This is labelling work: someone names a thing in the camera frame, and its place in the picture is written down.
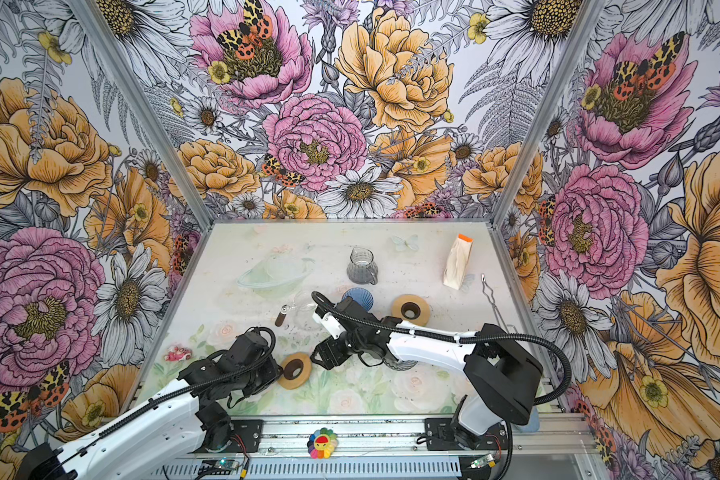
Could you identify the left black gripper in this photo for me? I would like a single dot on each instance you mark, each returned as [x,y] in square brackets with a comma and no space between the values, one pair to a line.
[272,371]

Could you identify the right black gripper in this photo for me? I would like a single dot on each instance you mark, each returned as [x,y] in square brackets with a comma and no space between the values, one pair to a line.
[324,346]

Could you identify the blue glass dripper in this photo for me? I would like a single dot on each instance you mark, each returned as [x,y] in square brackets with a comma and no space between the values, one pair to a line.
[361,296]

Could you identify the clear glass carafe wooden handle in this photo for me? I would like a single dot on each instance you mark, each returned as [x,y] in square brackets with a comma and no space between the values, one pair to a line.
[297,317]

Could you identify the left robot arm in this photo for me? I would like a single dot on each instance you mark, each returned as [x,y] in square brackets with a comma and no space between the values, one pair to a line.
[183,417]

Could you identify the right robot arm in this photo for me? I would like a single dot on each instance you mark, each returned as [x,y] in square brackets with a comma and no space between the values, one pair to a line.
[504,376]

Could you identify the grey glass dripper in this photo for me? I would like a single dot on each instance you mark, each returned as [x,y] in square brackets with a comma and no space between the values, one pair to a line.
[398,365]

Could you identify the orange white coffee bag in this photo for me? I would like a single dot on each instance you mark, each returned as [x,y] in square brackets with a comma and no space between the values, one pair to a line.
[457,261]

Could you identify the grey ribbed glass pitcher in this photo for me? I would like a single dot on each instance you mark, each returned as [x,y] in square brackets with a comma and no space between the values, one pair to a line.
[362,268]

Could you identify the small pink toy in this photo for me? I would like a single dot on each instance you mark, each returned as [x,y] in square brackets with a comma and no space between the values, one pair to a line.
[177,353]

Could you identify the clear plastic bowl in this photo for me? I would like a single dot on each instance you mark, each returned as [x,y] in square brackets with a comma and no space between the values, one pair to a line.
[277,276]

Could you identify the green circuit board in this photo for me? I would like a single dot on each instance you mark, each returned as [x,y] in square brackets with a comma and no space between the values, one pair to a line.
[223,466]

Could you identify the colourful flower toy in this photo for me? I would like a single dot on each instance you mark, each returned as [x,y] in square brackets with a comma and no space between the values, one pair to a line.
[322,443]

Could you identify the metal tongs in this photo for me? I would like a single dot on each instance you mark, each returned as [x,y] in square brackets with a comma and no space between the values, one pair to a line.
[489,293]

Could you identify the blue grey oval stone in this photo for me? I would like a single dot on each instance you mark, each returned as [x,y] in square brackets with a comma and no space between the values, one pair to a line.
[533,425]

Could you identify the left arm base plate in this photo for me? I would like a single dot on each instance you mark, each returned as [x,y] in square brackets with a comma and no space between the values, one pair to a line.
[243,435]

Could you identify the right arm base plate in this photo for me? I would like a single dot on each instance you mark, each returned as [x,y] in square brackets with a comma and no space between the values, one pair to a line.
[443,434]

